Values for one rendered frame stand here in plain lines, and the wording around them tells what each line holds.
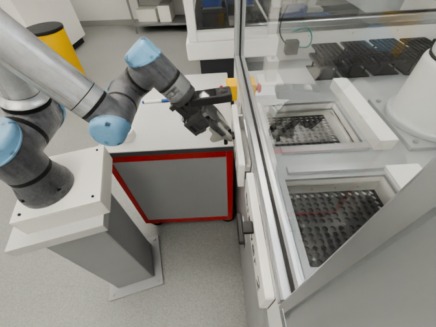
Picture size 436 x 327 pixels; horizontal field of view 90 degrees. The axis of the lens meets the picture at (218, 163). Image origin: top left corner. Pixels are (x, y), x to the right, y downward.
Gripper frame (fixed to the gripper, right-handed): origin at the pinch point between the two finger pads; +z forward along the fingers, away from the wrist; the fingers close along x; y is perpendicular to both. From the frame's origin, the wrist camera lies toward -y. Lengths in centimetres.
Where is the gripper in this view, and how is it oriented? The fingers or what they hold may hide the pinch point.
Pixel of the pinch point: (231, 133)
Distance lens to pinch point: 70.3
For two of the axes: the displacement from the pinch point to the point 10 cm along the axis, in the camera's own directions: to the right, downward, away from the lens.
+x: 0.3, 7.6, -6.5
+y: -7.9, 4.2, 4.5
